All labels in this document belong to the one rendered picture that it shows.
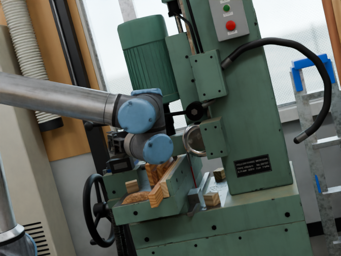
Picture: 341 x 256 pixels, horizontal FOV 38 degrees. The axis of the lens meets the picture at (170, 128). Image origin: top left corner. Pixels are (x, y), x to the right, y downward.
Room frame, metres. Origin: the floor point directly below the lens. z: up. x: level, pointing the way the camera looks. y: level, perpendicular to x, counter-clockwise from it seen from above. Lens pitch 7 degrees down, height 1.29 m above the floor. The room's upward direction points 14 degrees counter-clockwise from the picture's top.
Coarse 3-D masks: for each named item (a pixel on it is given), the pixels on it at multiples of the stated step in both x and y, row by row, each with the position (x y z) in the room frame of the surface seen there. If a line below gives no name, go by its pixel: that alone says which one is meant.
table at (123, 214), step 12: (192, 168) 1.83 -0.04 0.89; (192, 180) 1.78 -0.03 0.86; (132, 192) 1.66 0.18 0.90; (180, 192) 1.55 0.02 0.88; (108, 204) 1.74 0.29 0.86; (120, 204) 1.53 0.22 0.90; (132, 204) 1.50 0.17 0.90; (144, 204) 1.49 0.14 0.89; (168, 204) 1.48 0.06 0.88; (180, 204) 1.52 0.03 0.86; (120, 216) 1.51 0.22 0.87; (132, 216) 1.50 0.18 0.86; (144, 216) 1.50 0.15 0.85; (156, 216) 1.49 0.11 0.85
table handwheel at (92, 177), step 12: (96, 180) 1.90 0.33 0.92; (84, 192) 1.78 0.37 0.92; (96, 192) 1.89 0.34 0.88; (84, 204) 1.75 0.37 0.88; (96, 204) 1.87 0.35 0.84; (84, 216) 1.75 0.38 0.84; (96, 216) 1.83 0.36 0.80; (108, 216) 1.91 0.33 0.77; (96, 240) 1.76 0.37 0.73; (108, 240) 1.85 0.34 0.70
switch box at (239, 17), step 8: (216, 0) 1.57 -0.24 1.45; (232, 0) 1.56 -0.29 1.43; (240, 0) 1.55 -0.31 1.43; (216, 8) 1.57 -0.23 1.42; (232, 8) 1.56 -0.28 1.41; (240, 8) 1.55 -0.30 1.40; (216, 16) 1.57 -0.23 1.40; (232, 16) 1.56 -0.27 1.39; (240, 16) 1.56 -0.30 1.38; (216, 24) 1.57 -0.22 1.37; (224, 24) 1.57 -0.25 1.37; (240, 24) 1.56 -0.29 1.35; (216, 32) 1.58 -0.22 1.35; (224, 32) 1.57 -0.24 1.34; (240, 32) 1.56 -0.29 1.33; (248, 32) 1.55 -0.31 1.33; (224, 40) 1.57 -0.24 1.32
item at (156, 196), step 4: (172, 164) 1.76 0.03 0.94; (168, 168) 1.70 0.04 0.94; (160, 180) 1.55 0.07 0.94; (156, 184) 1.51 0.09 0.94; (156, 188) 1.45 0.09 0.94; (160, 188) 1.47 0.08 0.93; (152, 192) 1.42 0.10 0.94; (156, 192) 1.42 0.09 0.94; (160, 192) 1.46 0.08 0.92; (148, 196) 1.40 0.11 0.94; (152, 196) 1.40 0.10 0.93; (156, 196) 1.41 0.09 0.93; (160, 196) 1.45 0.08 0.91; (152, 200) 1.40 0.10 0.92; (156, 200) 1.40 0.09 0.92; (160, 200) 1.44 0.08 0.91; (152, 204) 1.40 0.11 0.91; (156, 204) 1.40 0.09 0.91
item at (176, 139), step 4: (172, 136) 1.79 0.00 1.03; (176, 136) 1.76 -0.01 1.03; (180, 136) 1.76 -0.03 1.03; (172, 140) 1.76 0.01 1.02; (176, 140) 1.76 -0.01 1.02; (180, 140) 1.76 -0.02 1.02; (176, 144) 1.76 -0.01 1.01; (180, 144) 1.76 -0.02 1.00; (176, 148) 1.76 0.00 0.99; (180, 148) 1.76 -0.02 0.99; (184, 148) 1.76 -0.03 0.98; (176, 152) 1.76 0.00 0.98; (180, 152) 1.76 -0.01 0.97; (184, 152) 1.76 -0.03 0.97; (176, 156) 1.79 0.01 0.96
